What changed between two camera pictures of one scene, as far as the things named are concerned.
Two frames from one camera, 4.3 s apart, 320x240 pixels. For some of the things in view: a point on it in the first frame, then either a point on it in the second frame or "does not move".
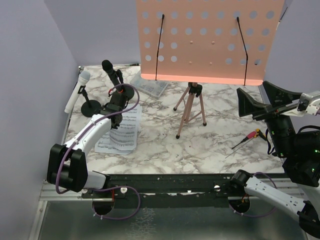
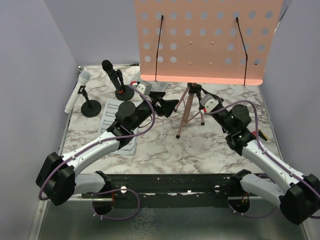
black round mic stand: [89, 108] does not move
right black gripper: [277, 97] to [220, 100]
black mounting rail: [189, 190] does not move
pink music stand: [222, 42] does not move
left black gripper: [105, 106] to [167, 105]
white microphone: [84, 77] does not move
